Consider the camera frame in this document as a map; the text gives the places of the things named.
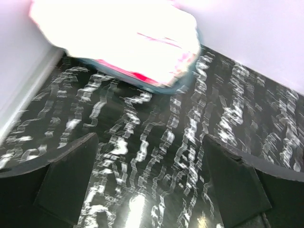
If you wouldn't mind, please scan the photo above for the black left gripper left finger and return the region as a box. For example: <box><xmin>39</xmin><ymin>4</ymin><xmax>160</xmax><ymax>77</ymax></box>
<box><xmin>34</xmin><ymin>133</ymin><xmax>99</xmax><ymax>225</ymax></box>

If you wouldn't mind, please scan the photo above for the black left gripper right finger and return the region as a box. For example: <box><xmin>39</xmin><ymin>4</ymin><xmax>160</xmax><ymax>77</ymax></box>
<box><xmin>202</xmin><ymin>134</ymin><xmax>272</xmax><ymax>228</ymax></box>

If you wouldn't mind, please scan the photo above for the teal plastic laundry basket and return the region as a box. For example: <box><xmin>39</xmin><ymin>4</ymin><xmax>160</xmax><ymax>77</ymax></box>
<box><xmin>80</xmin><ymin>27</ymin><xmax>201</xmax><ymax>94</ymax></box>

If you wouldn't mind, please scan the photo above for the pink crumpled t shirt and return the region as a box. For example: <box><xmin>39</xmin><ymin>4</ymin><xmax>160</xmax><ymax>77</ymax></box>
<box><xmin>28</xmin><ymin>0</ymin><xmax>200</xmax><ymax>87</ymax></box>

